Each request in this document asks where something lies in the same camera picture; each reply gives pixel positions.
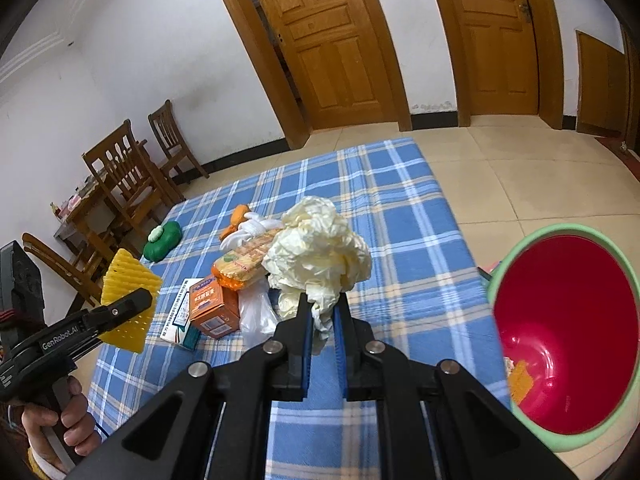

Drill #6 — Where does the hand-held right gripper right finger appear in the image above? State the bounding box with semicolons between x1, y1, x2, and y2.
334;292;581;480

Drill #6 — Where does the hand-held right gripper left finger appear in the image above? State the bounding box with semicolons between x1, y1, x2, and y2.
70;292;316;480

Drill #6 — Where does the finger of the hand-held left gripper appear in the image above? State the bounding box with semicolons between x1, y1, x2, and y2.
82;287;154;347

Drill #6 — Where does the yellow foam fruit net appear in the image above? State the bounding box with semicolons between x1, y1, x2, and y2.
100;249;164;352

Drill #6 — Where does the cream plastic bag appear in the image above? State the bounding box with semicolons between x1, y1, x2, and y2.
261;196;374;344

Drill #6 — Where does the white glove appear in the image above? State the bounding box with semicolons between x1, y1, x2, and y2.
220;211;284;254

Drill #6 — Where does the red bin with green rim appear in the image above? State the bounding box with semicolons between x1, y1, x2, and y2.
487;224;640;454

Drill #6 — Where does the person's left hand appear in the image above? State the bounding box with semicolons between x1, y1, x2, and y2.
21;375;102;461

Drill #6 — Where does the clear plastic bag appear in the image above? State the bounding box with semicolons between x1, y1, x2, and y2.
239;277;281;349

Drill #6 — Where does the white and green box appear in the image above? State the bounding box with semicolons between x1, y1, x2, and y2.
161;277;202;351

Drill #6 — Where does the wooden chair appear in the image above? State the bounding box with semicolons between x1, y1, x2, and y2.
148;99;210;187
82;119;187;243
21;232;109;309

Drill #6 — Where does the green plush toy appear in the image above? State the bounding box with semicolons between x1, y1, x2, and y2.
143;221;184;263

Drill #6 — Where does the orange cardboard box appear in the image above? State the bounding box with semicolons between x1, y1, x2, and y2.
189;276;242;339

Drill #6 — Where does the orange snack packet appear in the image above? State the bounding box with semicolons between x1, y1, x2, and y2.
211;227;284;292

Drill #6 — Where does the wooden dining table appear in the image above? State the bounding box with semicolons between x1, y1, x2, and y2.
52;170;132;261

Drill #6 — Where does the orange plush toy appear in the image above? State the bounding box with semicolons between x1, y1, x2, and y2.
220;203;252;241

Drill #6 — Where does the blue plaid blanket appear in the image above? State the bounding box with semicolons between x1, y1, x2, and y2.
87;137;514;480

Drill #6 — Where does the orange wrapper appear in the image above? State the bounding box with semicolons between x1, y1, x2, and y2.
508;359;536;404

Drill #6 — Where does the wooden panel door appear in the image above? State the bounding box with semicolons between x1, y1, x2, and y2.
205;0;413;150

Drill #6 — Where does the narrow wooden door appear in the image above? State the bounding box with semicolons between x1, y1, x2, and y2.
575;30;632;139

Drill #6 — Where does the wooden door with handle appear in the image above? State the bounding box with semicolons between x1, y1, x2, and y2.
422;0;565;130

